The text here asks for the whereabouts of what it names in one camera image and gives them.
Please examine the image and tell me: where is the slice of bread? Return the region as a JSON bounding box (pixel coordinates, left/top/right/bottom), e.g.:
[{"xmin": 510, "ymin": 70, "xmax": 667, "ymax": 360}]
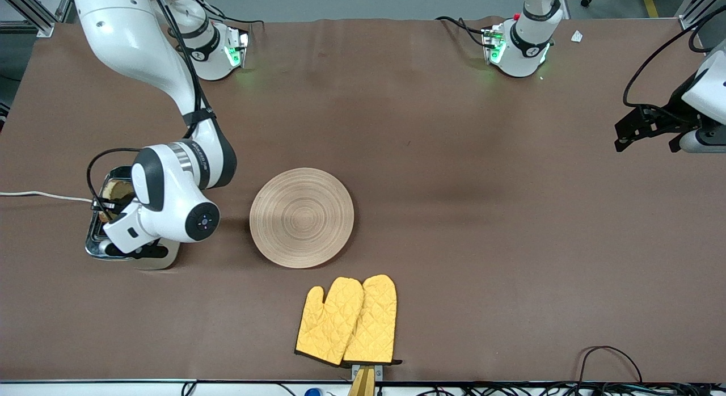
[{"xmin": 99, "ymin": 179, "xmax": 136, "ymax": 222}]

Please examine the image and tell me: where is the round wooden plate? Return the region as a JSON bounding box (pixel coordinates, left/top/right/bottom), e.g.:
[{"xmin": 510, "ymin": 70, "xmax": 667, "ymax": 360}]
[{"xmin": 250, "ymin": 167, "xmax": 355, "ymax": 269}]

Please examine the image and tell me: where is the chrome two-slot toaster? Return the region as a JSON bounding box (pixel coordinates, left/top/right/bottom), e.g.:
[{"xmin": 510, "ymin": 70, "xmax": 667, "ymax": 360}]
[{"xmin": 85, "ymin": 166, "xmax": 182, "ymax": 270}]

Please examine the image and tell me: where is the yellow quilted oven mitt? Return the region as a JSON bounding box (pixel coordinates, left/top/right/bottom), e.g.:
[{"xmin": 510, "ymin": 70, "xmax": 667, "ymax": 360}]
[
  {"xmin": 343, "ymin": 274, "xmax": 402, "ymax": 366},
  {"xmin": 295, "ymin": 277, "xmax": 365, "ymax": 367}
]

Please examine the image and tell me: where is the wooden stick with metal clip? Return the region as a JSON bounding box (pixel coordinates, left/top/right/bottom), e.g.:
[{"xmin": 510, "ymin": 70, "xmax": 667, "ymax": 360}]
[{"xmin": 348, "ymin": 363, "xmax": 384, "ymax": 396}]

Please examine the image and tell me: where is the white toaster power cord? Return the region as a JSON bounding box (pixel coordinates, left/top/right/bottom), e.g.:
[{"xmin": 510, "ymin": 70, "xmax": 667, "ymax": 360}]
[{"xmin": 0, "ymin": 191, "xmax": 94, "ymax": 204}]

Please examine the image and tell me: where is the black left arm base cable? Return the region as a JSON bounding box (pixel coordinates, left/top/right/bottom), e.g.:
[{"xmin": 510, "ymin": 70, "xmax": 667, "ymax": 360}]
[{"xmin": 435, "ymin": 15, "xmax": 489, "ymax": 48}]

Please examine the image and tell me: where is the black arm base cable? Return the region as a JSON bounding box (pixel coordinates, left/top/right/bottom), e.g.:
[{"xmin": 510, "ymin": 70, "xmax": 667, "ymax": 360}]
[
  {"xmin": 184, "ymin": 0, "xmax": 266, "ymax": 31},
  {"xmin": 435, "ymin": 15, "xmax": 489, "ymax": 48}
]

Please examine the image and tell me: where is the aluminium frame rail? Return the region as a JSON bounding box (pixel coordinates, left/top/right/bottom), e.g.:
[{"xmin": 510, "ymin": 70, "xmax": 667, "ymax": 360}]
[{"xmin": 0, "ymin": 0, "xmax": 75, "ymax": 38}]

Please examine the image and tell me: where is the black looped cable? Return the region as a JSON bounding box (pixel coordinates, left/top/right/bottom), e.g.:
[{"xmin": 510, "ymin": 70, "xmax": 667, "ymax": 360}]
[{"xmin": 577, "ymin": 346, "xmax": 645, "ymax": 385}]

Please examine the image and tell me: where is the black right arm base cable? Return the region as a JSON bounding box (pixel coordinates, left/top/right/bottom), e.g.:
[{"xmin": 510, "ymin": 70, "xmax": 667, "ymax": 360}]
[{"xmin": 184, "ymin": 0, "xmax": 266, "ymax": 31}]

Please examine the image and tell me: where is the black cable bundle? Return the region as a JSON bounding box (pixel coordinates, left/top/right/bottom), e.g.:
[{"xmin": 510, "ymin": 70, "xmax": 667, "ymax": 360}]
[{"xmin": 181, "ymin": 380, "xmax": 726, "ymax": 396}]

